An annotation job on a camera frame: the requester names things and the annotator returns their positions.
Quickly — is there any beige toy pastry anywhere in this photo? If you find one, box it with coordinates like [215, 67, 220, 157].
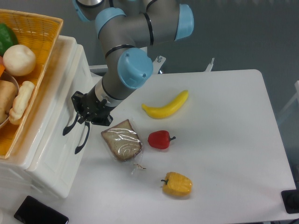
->
[9, 81, 35, 125]

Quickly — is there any grey bowl in basket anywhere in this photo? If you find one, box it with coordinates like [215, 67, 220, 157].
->
[0, 72, 19, 128]

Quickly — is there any white drawer cabinet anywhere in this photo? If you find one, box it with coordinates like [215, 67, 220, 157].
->
[0, 36, 93, 198]

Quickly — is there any white round toy bun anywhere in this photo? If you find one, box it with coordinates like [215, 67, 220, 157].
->
[3, 44, 36, 77]

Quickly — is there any orange woven basket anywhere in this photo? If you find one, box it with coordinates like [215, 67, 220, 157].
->
[0, 9, 63, 159]

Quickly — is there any black device at edge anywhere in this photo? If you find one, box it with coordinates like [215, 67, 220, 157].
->
[281, 189, 299, 214]

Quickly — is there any brown toy bread roll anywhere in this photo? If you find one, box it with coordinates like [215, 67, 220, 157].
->
[0, 80, 18, 124]

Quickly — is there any bread slice in plastic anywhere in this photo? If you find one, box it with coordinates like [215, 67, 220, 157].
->
[101, 119, 147, 174]

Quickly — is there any red toy bell pepper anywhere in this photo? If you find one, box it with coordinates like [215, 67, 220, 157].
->
[148, 130, 176, 150]

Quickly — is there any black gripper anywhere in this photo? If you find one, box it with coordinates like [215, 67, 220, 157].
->
[71, 88, 114, 125]

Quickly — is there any black smartphone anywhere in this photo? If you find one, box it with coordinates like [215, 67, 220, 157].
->
[14, 196, 69, 224]

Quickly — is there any yellow toy bell pepper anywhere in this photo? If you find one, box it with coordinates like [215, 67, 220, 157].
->
[161, 172, 193, 197]

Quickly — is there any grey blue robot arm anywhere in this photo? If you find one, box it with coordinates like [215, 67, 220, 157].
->
[72, 0, 194, 126]

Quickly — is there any yellow toy banana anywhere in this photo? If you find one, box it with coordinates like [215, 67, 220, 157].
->
[141, 90, 189, 119]

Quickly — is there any green toy pepper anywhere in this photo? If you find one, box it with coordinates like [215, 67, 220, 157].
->
[0, 23, 19, 56]

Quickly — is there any lower drawer black handle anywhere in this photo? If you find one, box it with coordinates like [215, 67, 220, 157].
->
[74, 122, 91, 154]

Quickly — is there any orange toy carrot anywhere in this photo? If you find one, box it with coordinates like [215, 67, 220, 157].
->
[0, 64, 5, 77]

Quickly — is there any white drawer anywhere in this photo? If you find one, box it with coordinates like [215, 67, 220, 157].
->
[27, 45, 93, 176]

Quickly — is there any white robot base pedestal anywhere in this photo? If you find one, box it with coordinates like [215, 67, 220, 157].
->
[88, 56, 167, 77]

